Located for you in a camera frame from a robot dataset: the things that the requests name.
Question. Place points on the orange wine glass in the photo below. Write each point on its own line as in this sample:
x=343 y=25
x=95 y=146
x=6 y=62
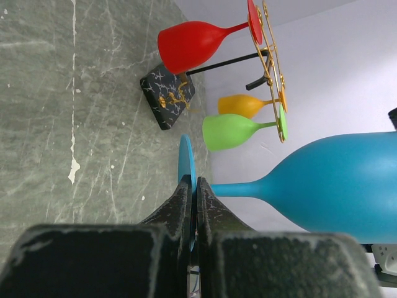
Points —
x=241 y=104

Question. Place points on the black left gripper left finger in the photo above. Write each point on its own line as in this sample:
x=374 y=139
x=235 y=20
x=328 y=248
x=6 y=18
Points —
x=148 y=259

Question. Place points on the green wine glass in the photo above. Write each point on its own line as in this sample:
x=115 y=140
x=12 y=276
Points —
x=227 y=131

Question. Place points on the red wine glass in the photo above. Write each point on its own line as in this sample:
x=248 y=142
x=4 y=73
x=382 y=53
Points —
x=190 y=44

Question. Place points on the gold wine glass rack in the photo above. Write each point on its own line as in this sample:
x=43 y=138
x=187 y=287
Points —
x=169 y=94

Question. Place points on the blue wine glass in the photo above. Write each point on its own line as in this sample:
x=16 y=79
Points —
x=339 y=184

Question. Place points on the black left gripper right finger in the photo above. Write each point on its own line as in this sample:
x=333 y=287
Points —
x=237 y=261

